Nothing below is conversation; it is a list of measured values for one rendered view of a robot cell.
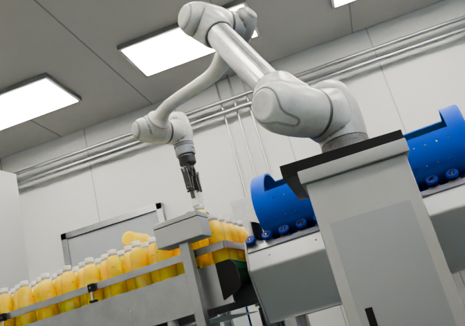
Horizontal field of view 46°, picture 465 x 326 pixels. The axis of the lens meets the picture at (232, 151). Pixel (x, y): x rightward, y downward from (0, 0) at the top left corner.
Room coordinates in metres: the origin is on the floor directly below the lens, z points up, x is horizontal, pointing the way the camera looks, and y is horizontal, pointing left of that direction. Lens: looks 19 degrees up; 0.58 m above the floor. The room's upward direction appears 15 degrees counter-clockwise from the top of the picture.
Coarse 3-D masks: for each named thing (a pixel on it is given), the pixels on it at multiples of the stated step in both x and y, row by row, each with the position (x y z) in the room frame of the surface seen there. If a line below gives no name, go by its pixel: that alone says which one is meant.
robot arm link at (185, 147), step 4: (176, 144) 2.28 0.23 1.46; (180, 144) 2.27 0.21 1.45; (184, 144) 2.27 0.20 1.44; (188, 144) 2.28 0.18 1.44; (192, 144) 2.30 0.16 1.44; (176, 148) 2.28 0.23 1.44; (180, 148) 2.27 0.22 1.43; (184, 148) 2.27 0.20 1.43; (188, 148) 2.27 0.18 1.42; (192, 148) 2.29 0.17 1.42; (176, 152) 2.29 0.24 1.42; (180, 152) 2.27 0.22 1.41; (184, 152) 2.27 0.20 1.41; (188, 152) 2.28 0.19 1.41; (192, 152) 2.29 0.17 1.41; (176, 156) 2.30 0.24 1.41; (180, 156) 2.29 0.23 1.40
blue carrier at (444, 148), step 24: (456, 120) 1.96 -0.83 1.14; (408, 144) 2.02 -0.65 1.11; (432, 144) 1.99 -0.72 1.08; (456, 144) 1.97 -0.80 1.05; (432, 168) 2.03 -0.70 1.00; (456, 168) 2.03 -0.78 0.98; (264, 192) 2.21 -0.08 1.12; (288, 192) 2.17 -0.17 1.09; (264, 216) 2.22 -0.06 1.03; (288, 216) 2.21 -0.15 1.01; (312, 216) 2.21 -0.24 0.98
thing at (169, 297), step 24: (216, 264) 2.20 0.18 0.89; (144, 288) 2.31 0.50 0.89; (168, 288) 2.27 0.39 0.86; (216, 288) 2.21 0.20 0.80; (240, 288) 2.18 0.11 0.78; (72, 312) 2.42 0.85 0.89; (96, 312) 2.39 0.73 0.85; (120, 312) 2.35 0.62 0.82; (144, 312) 2.31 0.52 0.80; (168, 312) 2.28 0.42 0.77; (192, 312) 2.25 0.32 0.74; (216, 312) 2.71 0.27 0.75
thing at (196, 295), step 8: (184, 248) 2.15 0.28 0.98; (192, 248) 2.17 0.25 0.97; (184, 256) 2.15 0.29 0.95; (192, 256) 2.16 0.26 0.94; (184, 264) 2.15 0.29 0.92; (192, 264) 2.14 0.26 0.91; (192, 272) 2.14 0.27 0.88; (192, 280) 2.15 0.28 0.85; (200, 280) 2.18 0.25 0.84; (192, 288) 2.15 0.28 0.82; (200, 288) 2.16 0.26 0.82; (192, 296) 2.15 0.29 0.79; (200, 296) 2.15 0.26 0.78; (192, 304) 2.15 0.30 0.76; (200, 304) 2.14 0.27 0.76; (200, 312) 2.15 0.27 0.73; (200, 320) 2.15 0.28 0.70; (208, 320) 2.17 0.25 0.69
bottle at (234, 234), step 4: (228, 224) 2.37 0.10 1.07; (232, 224) 2.39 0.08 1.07; (232, 228) 2.37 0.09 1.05; (232, 232) 2.37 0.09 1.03; (236, 232) 2.38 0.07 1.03; (232, 236) 2.37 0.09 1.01; (236, 236) 2.38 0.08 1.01; (236, 240) 2.37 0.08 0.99; (236, 252) 2.37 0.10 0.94; (240, 252) 2.38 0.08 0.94; (240, 256) 2.37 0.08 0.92
